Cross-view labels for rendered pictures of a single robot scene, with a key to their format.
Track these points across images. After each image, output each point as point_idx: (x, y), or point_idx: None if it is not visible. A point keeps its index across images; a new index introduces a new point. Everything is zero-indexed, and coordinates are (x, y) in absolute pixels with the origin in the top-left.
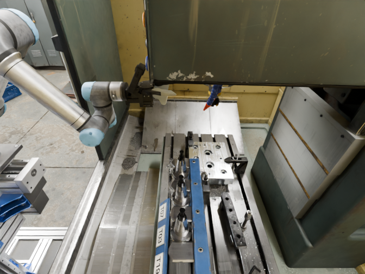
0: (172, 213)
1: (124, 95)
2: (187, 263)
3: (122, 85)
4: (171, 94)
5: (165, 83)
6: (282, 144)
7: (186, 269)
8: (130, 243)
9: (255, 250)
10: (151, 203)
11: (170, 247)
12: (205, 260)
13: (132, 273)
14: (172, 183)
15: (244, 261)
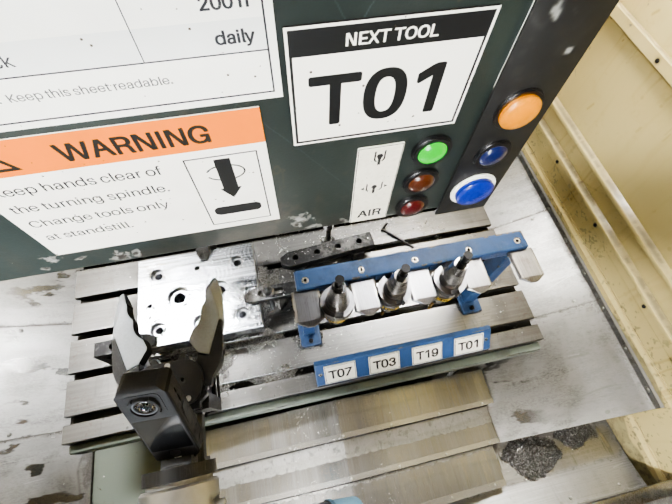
0: (426, 298)
1: (215, 462)
2: (404, 315)
3: (183, 475)
4: (220, 288)
5: (138, 326)
6: None
7: (412, 315)
8: (374, 440)
9: (361, 227)
10: (286, 426)
11: (476, 291)
12: (478, 243)
13: (415, 416)
14: (366, 312)
15: (379, 241)
